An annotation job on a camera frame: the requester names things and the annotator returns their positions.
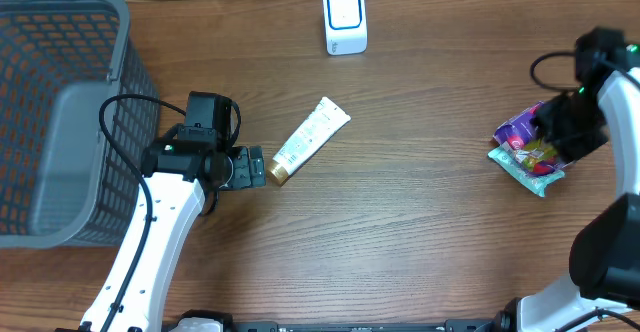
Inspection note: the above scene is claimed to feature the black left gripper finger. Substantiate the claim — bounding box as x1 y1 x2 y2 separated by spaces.
249 146 266 188
221 147 251 191

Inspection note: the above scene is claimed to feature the green yellow snack pack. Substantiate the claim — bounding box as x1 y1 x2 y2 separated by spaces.
515 139 557 171

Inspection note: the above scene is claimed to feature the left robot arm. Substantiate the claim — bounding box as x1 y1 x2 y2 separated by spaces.
79 92 266 331

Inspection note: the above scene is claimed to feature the grey plastic mesh basket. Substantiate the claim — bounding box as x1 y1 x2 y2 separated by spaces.
1 0 159 248

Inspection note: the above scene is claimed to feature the purple red pad pack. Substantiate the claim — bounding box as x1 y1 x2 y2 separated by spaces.
493 101 565 176

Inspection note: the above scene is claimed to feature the teal wet wipes pack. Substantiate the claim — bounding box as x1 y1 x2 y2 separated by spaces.
487 147 565 198

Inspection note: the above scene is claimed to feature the white tube gold cap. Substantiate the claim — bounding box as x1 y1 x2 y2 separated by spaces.
266 97 351 186

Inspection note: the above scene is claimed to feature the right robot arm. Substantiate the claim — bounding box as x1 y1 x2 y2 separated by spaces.
473 27 639 332

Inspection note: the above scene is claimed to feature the white barcode scanner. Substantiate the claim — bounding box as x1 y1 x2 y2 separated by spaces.
322 0 368 56

